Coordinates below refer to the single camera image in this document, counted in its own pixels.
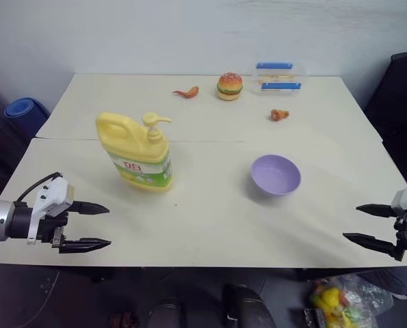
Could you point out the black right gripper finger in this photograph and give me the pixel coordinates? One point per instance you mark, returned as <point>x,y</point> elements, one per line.
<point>374,242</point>
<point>377,209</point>

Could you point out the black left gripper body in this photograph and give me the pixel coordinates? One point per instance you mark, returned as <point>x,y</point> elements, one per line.
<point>52,229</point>

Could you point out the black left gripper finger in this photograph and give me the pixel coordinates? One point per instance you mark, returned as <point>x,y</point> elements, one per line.
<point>83,245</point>
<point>90,208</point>

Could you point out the yellow detergent pump bottle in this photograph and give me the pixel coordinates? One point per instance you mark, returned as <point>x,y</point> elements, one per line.
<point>134,153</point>

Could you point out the purple plastic bowl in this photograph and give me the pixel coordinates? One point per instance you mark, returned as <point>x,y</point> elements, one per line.
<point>275,176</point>

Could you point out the plastic bag of toy food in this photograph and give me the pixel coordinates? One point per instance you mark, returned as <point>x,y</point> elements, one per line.
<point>340,304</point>

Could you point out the black chair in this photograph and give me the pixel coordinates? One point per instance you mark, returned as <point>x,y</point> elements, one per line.
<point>398,112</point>

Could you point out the dark rounded shape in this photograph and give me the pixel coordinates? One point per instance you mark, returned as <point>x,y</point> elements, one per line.
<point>167,314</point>
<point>247,307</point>

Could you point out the brown toy fried chicken piece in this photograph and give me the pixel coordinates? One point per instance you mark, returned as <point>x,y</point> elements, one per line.
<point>279,115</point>

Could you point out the clear container with blue clips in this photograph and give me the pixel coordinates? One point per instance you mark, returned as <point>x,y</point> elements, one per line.
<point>280,77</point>

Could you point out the toy hamburger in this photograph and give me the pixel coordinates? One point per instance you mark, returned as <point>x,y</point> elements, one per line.
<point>229,87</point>

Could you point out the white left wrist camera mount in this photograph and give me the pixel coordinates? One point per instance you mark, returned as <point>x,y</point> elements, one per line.
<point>52,193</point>

